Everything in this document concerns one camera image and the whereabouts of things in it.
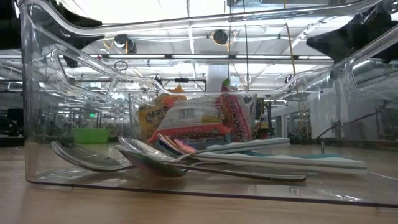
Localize iridescent metal spoon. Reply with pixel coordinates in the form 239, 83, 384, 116
119, 149, 307, 183
174, 138, 197, 154
157, 133, 187, 153

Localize red snack packet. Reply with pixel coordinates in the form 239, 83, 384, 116
219, 78, 253, 143

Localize yellow ramen noodle packet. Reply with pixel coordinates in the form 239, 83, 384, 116
138, 84, 187, 141

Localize white building column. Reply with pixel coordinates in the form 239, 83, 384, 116
206, 63, 231, 91

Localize long ceiling light bar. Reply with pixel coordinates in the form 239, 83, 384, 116
55, 54, 333, 60

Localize clear plastic bin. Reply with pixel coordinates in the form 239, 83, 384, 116
129, 91, 258, 147
18, 0, 398, 208

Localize green plastic bowl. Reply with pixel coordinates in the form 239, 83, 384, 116
72, 127, 111, 144

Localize black metal rig frame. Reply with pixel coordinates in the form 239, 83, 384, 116
152, 73, 208, 93

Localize hanging ceiling cable reel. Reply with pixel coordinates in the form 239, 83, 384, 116
212, 29, 229, 46
112, 33, 137, 54

